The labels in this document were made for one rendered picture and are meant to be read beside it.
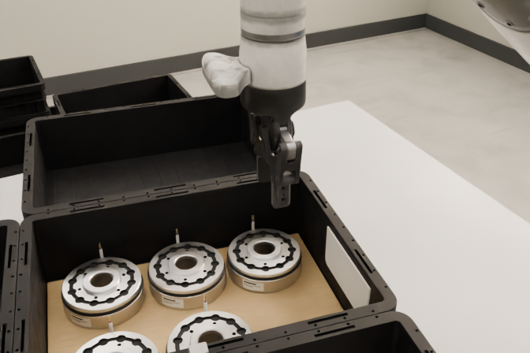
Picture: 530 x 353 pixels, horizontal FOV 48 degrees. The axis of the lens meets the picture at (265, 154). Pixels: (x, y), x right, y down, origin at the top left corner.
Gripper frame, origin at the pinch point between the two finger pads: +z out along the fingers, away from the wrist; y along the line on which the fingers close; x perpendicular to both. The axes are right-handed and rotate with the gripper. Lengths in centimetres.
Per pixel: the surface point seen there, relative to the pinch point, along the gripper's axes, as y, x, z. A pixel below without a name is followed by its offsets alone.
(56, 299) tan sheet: 5.3, 28.5, 16.1
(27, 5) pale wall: 270, 47, 46
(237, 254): 4.0, 4.0, 13.4
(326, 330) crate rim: -19.0, 0.2, 6.5
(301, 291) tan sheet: -2.6, -3.2, 16.3
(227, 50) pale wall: 287, -62, 88
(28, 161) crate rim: 25.7, 30.7, 5.8
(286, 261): 0.6, -2.1, 13.4
